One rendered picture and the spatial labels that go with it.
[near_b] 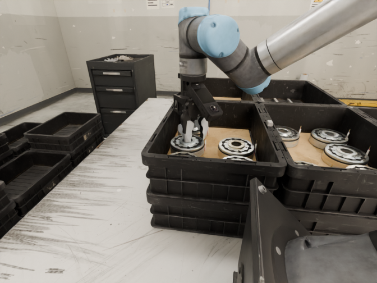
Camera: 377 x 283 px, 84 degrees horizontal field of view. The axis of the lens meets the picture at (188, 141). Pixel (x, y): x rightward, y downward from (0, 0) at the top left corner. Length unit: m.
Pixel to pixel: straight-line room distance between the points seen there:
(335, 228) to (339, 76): 3.92
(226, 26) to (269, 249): 0.37
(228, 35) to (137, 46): 3.75
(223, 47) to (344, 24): 0.21
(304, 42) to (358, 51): 3.95
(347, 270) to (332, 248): 0.03
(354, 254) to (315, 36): 0.36
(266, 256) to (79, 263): 0.44
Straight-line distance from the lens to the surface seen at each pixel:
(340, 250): 0.28
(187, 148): 0.61
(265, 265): 0.25
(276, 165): 0.44
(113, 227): 0.63
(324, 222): 0.57
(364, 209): 0.58
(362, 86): 4.63
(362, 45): 4.44
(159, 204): 0.52
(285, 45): 0.50
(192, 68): 0.56
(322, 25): 0.49
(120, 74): 2.07
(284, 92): 1.22
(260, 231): 0.27
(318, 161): 0.70
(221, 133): 0.77
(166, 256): 0.56
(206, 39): 0.44
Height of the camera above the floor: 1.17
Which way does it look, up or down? 28 degrees down
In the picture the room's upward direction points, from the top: straight up
